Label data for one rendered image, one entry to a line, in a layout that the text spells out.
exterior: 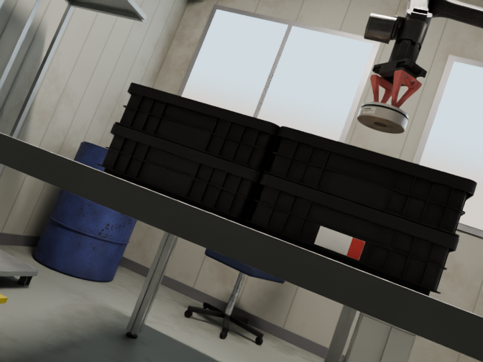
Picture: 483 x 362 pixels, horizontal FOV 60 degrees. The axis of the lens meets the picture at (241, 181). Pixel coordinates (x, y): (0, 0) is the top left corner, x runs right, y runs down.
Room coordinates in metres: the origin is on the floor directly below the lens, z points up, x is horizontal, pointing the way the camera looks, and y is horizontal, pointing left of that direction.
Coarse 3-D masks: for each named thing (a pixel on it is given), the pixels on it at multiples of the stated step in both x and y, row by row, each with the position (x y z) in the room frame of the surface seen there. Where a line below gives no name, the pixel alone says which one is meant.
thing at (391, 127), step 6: (360, 120) 0.91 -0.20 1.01; (366, 120) 0.90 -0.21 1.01; (372, 120) 0.88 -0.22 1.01; (378, 120) 0.87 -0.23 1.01; (384, 120) 0.85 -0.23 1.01; (372, 126) 0.93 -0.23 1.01; (378, 126) 0.91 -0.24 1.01; (384, 126) 0.90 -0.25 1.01; (390, 126) 0.88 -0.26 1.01; (396, 126) 0.87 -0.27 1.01; (390, 132) 0.92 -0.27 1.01; (396, 132) 0.91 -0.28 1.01
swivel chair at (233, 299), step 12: (228, 264) 2.81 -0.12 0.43; (240, 264) 2.75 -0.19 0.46; (240, 276) 2.97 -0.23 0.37; (252, 276) 2.70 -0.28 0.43; (264, 276) 2.80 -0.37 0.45; (240, 288) 2.97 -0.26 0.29; (192, 312) 2.91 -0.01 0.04; (204, 312) 2.92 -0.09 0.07; (216, 312) 2.94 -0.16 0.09; (228, 312) 2.96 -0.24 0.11; (228, 324) 2.78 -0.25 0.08; (240, 324) 2.94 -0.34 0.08
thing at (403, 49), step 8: (408, 40) 0.86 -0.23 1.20; (392, 48) 0.89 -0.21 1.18; (400, 48) 0.87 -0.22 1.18; (408, 48) 0.86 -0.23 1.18; (416, 48) 0.86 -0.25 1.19; (392, 56) 0.88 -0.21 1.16; (400, 56) 0.86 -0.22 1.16; (408, 56) 0.86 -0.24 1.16; (416, 56) 0.87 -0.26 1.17; (384, 64) 0.89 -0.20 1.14; (400, 64) 0.85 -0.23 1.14; (408, 64) 0.83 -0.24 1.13; (416, 64) 0.84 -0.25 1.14; (376, 72) 0.92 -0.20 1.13; (416, 72) 0.86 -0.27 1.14; (424, 72) 0.85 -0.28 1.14
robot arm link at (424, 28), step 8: (400, 24) 0.90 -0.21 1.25; (408, 24) 0.86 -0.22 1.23; (416, 24) 0.86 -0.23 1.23; (424, 24) 0.86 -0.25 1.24; (392, 32) 0.88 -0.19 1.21; (400, 32) 0.88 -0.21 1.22; (408, 32) 0.86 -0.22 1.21; (416, 32) 0.86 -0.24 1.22; (424, 32) 0.86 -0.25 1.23; (392, 40) 0.90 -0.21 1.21; (400, 40) 0.88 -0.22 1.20; (416, 40) 0.86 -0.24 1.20
